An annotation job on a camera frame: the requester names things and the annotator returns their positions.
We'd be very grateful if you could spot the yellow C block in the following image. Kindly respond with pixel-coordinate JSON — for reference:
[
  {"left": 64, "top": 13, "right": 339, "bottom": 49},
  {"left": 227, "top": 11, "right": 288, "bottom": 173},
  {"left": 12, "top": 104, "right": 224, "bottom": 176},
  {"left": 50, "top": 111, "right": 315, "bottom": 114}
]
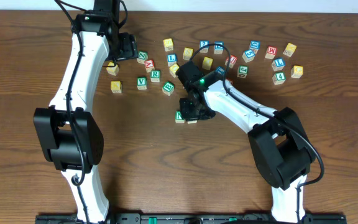
[{"left": 106, "top": 62, "right": 119, "bottom": 76}]

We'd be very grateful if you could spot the blue D block right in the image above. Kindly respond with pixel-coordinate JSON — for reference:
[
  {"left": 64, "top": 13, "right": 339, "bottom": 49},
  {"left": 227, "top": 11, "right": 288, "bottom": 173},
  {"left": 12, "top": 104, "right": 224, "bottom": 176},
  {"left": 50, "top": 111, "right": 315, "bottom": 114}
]
[{"left": 249, "top": 40, "right": 260, "bottom": 54}]

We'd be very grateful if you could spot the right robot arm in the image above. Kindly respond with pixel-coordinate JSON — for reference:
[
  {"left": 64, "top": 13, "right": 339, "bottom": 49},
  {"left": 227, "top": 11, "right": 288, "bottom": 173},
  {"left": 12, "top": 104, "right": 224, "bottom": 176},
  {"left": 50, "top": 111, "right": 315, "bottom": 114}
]
[{"left": 177, "top": 71, "right": 316, "bottom": 223}]

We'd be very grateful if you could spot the green B block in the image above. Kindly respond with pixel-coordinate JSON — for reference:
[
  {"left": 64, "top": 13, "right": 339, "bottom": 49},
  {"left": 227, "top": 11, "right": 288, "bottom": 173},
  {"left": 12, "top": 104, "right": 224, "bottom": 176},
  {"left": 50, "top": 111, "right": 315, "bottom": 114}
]
[{"left": 162, "top": 82, "right": 175, "bottom": 96}]

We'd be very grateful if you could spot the blue T block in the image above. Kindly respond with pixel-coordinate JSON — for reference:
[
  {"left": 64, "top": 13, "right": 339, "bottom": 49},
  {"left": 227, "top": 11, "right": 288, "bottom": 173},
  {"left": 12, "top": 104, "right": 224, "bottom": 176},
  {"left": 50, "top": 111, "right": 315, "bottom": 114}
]
[{"left": 215, "top": 66, "right": 226, "bottom": 75}]

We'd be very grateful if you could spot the yellow s block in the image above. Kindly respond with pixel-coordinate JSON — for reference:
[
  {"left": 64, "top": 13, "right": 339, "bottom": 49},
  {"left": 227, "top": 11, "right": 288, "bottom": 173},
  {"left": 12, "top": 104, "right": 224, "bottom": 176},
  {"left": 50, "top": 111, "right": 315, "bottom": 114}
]
[
  {"left": 183, "top": 47, "right": 194, "bottom": 60},
  {"left": 163, "top": 38, "right": 174, "bottom": 52}
]

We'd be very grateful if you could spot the blue 5 block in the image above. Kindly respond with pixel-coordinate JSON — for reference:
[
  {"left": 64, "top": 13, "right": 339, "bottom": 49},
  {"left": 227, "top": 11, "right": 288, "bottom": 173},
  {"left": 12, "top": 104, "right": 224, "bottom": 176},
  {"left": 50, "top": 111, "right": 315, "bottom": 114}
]
[{"left": 242, "top": 49, "right": 255, "bottom": 63}]

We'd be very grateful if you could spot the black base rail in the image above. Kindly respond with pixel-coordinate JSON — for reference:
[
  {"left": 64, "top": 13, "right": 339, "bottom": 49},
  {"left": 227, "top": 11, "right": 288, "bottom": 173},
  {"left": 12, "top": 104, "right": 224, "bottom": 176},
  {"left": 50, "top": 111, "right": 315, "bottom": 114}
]
[{"left": 35, "top": 212, "right": 347, "bottom": 224}]

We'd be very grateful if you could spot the green Z block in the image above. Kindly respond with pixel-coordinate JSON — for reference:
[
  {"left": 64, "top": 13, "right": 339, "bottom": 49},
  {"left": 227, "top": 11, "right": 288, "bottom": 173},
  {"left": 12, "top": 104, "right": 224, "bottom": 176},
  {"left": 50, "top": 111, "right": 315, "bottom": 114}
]
[{"left": 137, "top": 51, "right": 149, "bottom": 64}]

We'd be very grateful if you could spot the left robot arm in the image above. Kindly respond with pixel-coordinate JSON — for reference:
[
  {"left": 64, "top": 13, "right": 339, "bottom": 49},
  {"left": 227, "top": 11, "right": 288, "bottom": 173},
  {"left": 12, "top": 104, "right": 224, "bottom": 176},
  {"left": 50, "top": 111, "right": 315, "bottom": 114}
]
[{"left": 33, "top": 10, "right": 137, "bottom": 223}]

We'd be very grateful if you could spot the yellow G block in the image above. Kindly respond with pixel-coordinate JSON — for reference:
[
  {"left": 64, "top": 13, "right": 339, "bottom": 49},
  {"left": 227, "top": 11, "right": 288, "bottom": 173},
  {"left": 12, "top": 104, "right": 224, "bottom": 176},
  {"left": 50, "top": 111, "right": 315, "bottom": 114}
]
[{"left": 291, "top": 65, "right": 303, "bottom": 78}]

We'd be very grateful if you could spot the red A block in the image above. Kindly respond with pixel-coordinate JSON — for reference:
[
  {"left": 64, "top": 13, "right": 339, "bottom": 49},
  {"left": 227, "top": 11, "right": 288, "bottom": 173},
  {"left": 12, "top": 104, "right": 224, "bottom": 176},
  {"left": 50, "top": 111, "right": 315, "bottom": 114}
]
[{"left": 144, "top": 59, "right": 155, "bottom": 73}]

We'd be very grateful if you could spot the green R block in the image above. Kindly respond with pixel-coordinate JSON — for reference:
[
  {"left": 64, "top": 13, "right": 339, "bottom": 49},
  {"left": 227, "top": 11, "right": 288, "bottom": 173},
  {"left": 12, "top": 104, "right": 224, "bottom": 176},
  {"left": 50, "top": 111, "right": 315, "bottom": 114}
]
[{"left": 150, "top": 70, "right": 161, "bottom": 83}]

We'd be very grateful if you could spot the yellow block top right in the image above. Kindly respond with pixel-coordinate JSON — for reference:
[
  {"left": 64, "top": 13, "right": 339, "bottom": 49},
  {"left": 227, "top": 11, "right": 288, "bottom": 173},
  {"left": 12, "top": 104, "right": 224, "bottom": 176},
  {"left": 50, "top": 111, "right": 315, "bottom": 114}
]
[{"left": 283, "top": 42, "right": 297, "bottom": 57}]

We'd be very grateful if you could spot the blue 2 block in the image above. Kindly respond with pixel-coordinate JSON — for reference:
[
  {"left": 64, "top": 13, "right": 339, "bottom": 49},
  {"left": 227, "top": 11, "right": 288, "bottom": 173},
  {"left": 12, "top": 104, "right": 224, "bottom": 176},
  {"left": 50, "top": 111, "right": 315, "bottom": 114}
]
[{"left": 200, "top": 40, "right": 209, "bottom": 54}]

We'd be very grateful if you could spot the green V block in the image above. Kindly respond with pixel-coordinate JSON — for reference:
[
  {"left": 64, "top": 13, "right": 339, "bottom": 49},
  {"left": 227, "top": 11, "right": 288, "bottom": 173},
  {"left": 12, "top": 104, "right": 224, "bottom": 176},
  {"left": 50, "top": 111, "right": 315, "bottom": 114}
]
[{"left": 137, "top": 77, "right": 147, "bottom": 90}]

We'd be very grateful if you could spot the red M block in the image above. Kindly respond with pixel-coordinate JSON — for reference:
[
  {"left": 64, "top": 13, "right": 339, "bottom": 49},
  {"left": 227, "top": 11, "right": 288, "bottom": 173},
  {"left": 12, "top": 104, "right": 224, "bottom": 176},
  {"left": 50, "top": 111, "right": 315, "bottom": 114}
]
[{"left": 265, "top": 45, "right": 277, "bottom": 59}]

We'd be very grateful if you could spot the yellow K block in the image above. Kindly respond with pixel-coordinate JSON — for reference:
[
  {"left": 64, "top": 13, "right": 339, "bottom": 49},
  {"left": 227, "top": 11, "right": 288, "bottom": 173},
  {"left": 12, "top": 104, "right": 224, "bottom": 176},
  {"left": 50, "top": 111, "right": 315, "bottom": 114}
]
[{"left": 110, "top": 80, "right": 122, "bottom": 93}]

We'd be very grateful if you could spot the green 4 block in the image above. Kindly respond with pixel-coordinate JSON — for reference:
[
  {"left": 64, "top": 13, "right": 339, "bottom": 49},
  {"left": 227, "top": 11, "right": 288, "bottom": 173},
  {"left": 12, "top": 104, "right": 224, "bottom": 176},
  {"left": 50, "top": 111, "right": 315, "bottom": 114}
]
[{"left": 272, "top": 72, "right": 287, "bottom": 85}]

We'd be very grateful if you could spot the left black cable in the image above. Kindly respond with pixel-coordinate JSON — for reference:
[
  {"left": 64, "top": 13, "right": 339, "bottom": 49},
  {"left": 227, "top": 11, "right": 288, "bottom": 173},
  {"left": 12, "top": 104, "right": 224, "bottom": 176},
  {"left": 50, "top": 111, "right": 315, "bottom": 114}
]
[{"left": 53, "top": 0, "right": 129, "bottom": 224}]

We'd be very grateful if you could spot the yellow O block centre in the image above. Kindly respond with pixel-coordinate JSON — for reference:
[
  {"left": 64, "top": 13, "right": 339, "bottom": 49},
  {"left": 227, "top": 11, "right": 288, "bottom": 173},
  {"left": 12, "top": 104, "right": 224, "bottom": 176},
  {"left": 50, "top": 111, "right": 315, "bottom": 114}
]
[{"left": 202, "top": 57, "right": 213, "bottom": 70}]

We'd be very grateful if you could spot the yellow S block top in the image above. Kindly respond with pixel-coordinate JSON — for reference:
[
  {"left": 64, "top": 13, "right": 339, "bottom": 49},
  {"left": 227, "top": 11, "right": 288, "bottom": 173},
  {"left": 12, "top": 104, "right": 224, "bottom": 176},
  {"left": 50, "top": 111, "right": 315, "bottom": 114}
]
[{"left": 163, "top": 38, "right": 174, "bottom": 52}]

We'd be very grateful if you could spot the blue L block right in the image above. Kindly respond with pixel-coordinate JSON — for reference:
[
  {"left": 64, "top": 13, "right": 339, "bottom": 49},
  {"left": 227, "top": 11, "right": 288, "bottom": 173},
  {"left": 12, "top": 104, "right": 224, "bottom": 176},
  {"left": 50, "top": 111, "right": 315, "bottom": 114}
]
[{"left": 272, "top": 58, "right": 285, "bottom": 72}]

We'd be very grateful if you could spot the green N block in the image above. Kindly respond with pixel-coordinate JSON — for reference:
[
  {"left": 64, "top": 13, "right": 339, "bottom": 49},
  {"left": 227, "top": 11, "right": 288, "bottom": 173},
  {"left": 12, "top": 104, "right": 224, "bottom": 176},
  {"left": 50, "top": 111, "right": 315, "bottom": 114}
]
[{"left": 175, "top": 111, "right": 185, "bottom": 123}]

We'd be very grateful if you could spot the blue d block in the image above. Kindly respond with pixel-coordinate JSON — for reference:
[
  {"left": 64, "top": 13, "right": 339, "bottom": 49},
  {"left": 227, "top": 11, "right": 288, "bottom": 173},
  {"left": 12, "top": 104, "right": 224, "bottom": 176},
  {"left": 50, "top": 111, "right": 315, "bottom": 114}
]
[
  {"left": 214, "top": 42, "right": 224, "bottom": 54},
  {"left": 249, "top": 40, "right": 260, "bottom": 54}
]

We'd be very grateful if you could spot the yellow o block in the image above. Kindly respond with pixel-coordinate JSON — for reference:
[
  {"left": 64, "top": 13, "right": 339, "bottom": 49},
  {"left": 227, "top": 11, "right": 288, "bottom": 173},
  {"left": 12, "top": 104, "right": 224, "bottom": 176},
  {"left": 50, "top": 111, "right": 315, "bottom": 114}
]
[
  {"left": 169, "top": 63, "right": 179, "bottom": 78},
  {"left": 202, "top": 57, "right": 213, "bottom": 70}
]

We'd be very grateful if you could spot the red U block upper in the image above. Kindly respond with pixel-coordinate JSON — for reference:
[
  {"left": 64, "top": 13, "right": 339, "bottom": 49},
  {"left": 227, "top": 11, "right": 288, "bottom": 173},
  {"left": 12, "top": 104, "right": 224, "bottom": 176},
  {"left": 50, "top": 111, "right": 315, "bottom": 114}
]
[{"left": 225, "top": 55, "right": 237, "bottom": 68}]

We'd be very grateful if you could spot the blue l block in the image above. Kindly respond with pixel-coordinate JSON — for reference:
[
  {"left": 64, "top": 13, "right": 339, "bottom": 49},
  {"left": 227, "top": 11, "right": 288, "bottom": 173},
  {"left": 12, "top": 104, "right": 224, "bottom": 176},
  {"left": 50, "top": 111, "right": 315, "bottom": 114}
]
[
  {"left": 272, "top": 58, "right": 285, "bottom": 72},
  {"left": 167, "top": 54, "right": 177, "bottom": 67}
]

